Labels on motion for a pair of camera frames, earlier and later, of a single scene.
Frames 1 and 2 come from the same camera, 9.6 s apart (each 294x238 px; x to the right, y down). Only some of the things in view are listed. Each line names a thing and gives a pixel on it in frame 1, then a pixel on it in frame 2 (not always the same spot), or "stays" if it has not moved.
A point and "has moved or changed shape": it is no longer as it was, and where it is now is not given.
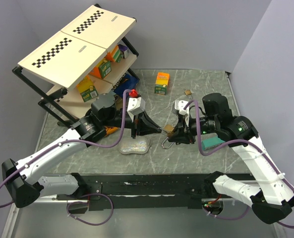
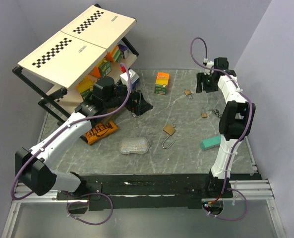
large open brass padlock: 169,134 stays
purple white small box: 123,49 stays
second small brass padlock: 188,93 stays
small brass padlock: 168,127 has moved or changed shape
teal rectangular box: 210,144 stays
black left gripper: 145,125 → 140,107
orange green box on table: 161,83 stays
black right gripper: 182,134 → 200,78
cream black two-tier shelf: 82,63 stays
